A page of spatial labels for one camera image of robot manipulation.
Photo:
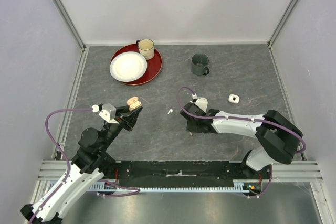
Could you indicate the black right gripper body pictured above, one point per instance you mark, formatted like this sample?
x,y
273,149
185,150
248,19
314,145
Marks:
x,y
192,127

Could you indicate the white paper plate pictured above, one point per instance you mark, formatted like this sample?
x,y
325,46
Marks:
x,y
128,66

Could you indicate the beige earbud charging case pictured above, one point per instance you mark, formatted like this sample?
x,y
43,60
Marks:
x,y
134,103

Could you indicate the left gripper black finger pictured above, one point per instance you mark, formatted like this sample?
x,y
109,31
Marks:
x,y
134,116
122,112

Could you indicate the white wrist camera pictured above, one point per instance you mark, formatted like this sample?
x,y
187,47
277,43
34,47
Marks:
x,y
201,102
105,111

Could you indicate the cream ceramic mug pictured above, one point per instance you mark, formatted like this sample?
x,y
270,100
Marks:
x,y
146,48

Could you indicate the dark green mug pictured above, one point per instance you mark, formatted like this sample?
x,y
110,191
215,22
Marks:
x,y
200,64

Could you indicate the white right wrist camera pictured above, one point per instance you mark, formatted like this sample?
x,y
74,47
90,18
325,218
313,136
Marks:
x,y
201,102

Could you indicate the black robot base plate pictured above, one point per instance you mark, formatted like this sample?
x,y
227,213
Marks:
x,y
182,174

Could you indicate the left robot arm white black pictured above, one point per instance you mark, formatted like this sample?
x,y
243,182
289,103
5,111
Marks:
x,y
89,165

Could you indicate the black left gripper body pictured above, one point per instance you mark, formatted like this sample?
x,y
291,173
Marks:
x,y
122,123

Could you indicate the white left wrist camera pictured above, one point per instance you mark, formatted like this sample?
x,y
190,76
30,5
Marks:
x,y
105,111

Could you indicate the round red tray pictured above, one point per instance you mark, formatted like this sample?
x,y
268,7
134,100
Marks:
x,y
154,65

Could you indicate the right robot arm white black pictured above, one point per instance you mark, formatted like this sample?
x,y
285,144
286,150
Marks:
x,y
279,139

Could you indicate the slotted grey cable duct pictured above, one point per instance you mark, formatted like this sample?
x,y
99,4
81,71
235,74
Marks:
x,y
102,186

